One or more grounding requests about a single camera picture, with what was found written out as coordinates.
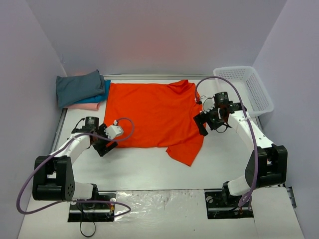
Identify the orange t shirt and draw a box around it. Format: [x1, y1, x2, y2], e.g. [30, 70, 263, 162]
[104, 80, 204, 166]

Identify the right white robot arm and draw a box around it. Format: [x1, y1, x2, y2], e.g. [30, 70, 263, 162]
[193, 92, 288, 206]

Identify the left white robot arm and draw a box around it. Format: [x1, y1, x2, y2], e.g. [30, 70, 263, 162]
[32, 117, 124, 208]

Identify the folded pink t shirt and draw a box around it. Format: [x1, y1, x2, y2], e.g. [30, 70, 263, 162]
[65, 103, 101, 111]

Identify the white plastic basket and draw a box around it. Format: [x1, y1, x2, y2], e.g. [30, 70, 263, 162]
[213, 66, 274, 117]

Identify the folded blue t shirt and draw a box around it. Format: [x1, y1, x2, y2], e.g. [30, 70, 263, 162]
[75, 80, 111, 104]

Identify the folded grey t shirt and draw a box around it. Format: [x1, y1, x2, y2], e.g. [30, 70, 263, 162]
[56, 70, 105, 108]

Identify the white foam board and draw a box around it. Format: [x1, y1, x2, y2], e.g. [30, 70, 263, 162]
[19, 188, 303, 239]

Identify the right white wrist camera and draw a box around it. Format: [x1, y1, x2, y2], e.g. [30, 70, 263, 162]
[200, 95, 215, 113]

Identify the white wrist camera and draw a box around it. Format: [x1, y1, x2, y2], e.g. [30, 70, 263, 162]
[103, 120, 124, 139]
[200, 95, 215, 113]

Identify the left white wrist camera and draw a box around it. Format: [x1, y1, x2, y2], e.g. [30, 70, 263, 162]
[103, 120, 124, 139]

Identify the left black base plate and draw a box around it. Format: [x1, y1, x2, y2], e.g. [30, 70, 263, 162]
[67, 203, 115, 223]

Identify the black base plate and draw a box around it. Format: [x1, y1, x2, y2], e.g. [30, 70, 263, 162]
[67, 203, 115, 223]
[204, 189, 254, 220]

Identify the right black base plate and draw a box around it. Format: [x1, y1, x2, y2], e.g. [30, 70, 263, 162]
[204, 189, 254, 220]

